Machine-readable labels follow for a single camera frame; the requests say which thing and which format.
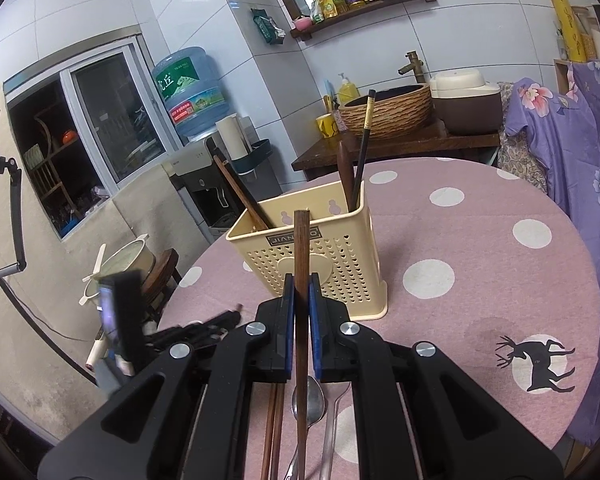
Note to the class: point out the beige cloth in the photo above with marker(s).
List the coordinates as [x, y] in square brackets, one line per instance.
[30, 400]

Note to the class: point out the water dispenser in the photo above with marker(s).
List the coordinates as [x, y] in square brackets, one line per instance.
[200, 180]

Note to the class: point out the purple floral cloth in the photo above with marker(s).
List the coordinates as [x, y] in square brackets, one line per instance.
[580, 185]

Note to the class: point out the cream pot with lid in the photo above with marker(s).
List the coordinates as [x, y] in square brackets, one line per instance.
[130, 265]

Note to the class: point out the yellow cup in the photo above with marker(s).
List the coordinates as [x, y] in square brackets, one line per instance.
[326, 126]

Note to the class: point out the black chopstick with gold band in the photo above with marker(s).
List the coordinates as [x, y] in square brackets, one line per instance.
[365, 135]

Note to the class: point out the wooden side table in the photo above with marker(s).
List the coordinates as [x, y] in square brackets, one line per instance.
[405, 147]

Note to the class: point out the large metal spoon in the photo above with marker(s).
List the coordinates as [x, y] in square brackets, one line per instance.
[316, 405]

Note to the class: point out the dark wooden chair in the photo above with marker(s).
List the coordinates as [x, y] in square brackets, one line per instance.
[167, 265]

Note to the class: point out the small pink bottle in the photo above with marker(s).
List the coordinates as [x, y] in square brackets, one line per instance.
[341, 121]

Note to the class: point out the brass faucet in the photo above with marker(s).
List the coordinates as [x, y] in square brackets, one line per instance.
[415, 67]

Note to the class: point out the blue water bottle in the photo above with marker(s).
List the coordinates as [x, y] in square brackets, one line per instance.
[190, 90]

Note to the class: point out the cream perforated utensil holder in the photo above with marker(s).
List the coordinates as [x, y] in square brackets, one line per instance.
[350, 260]

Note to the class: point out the toothbrush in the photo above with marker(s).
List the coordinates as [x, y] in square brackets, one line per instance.
[328, 97]

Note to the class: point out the wooden mirror shelf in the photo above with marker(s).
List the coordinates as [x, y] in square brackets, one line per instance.
[360, 10]

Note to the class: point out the pink polka dot tablecloth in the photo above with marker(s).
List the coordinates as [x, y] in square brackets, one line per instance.
[455, 310]

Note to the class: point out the green hanging packet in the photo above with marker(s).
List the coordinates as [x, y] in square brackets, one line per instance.
[267, 27]

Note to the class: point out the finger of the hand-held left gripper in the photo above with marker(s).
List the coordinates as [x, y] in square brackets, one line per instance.
[205, 341]
[200, 326]

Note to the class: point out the yellow printed roll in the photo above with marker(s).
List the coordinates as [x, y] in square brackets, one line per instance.
[565, 20]

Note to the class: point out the brown rice cooker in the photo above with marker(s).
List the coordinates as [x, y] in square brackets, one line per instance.
[470, 110]

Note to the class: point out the pink bowl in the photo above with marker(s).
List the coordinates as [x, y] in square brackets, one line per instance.
[302, 23]

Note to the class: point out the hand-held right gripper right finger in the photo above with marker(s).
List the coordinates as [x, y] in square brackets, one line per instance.
[313, 330]

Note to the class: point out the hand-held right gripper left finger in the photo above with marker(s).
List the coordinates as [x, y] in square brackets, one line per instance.
[290, 300]

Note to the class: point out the brown wooden chopstick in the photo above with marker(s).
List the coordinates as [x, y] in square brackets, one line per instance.
[240, 192]
[277, 435]
[266, 440]
[302, 260]

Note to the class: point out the woven basin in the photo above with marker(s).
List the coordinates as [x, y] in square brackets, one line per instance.
[395, 112]

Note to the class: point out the blue wall holder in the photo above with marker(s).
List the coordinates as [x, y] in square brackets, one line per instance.
[257, 157]

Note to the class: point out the yellow soap bottle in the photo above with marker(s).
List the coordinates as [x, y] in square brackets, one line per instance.
[347, 91]

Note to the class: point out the wooden framed box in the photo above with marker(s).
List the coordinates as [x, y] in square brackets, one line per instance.
[590, 35]

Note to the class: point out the yellow packet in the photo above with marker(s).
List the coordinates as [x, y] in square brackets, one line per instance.
[321, 7]

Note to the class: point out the window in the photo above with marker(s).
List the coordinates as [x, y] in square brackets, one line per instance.
[105, 125]

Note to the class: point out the white paper cup tube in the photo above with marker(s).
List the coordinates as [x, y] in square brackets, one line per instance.
[232, 137]

